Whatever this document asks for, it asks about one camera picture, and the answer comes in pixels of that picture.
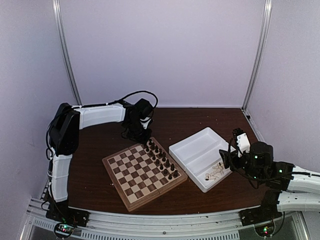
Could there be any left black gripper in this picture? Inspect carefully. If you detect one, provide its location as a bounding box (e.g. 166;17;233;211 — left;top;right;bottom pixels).
125;119;152;145

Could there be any dark chess knight piece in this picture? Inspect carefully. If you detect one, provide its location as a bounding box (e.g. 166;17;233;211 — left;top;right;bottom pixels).
162;152;167;162

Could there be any dark chess king piece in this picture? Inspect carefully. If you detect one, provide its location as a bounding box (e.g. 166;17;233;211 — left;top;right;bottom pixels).
165;159;170;168

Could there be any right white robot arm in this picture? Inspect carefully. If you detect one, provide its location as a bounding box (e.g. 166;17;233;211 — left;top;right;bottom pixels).
219;141;320;221

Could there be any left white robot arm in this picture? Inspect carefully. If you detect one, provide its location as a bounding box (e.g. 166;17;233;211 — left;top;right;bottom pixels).
46;98;155;222

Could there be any white chess pieces pile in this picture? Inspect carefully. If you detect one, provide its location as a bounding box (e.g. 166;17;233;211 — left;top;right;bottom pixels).
204;161;225;181

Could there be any white divided plastic tray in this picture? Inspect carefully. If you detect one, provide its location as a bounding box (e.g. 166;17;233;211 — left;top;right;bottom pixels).
168;127;232;193

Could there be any wooden chessboard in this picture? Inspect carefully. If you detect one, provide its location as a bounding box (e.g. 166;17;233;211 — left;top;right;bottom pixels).
102;137;188;212

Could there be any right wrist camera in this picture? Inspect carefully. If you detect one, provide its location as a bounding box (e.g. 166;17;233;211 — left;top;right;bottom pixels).
232;128;251;158

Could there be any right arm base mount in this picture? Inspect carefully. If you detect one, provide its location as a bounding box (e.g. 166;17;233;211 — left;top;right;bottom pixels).
239;204;283;226

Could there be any aluminium frame rail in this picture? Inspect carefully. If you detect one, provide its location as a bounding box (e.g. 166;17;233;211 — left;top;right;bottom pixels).
18;198;311;240

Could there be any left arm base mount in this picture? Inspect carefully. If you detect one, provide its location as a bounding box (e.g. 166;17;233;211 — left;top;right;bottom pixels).
45;208;90;227

